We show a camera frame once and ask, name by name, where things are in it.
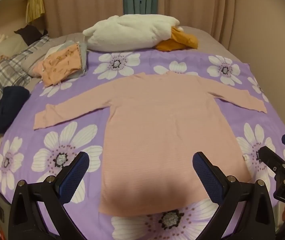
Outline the yellow fringed cloth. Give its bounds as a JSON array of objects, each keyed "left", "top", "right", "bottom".
[{"left": 25, "top": 0, "right": 45, "bottom": 23}]

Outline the purple floral blanket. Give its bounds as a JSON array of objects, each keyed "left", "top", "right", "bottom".
[{"left": 0, "top": 50, "right": 285, "bottom": 240}]

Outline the black cloth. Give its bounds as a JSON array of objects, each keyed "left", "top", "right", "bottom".
[{"left": 14, "top": 25, "right": 48, "bottom": 46}]

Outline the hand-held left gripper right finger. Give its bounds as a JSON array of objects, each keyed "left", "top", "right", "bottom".
[{"left": 192, "top": 151, "right": 276, "bottom": 240}]

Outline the beige curtain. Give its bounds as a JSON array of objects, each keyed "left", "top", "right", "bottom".
[{"left": 41, "top": 0, "right": 235, "bottom": 43}]

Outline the white plush goose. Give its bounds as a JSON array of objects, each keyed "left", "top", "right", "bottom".
[{"left": 82, "top": 14, "right": 199, "bottom": 53}]

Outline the dark navy cloth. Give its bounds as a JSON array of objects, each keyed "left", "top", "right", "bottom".
[{"left": 0, "top": 86, "right": 31, "bottom": 134}]

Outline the plaid quilt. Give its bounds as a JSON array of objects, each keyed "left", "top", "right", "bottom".
[{"left": 0, "top": 34, "right": 51, "bottom": 153}]

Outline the pink long-sleeve shirt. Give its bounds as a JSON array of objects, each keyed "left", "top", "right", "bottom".
[{"left": 33, "top": 71, "right": 268, "bottom": 217}]

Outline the grey cloth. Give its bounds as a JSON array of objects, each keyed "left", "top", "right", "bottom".
[{"left": 44, "top": 41, "right": 90, "bottom": 80}]

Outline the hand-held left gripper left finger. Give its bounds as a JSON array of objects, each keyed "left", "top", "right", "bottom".
[{"left": 8, "top": 151, "right": 90, "bottom": 240}]

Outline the orange printed cloth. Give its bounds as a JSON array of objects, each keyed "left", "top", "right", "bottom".
[{"left": 34, "top": 44, "right": 82, "bottom": 88}]

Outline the grey pillow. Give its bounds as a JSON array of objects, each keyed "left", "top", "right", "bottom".
[{"left": 0, "top": 34, "right": 29, "bottom": 61}]

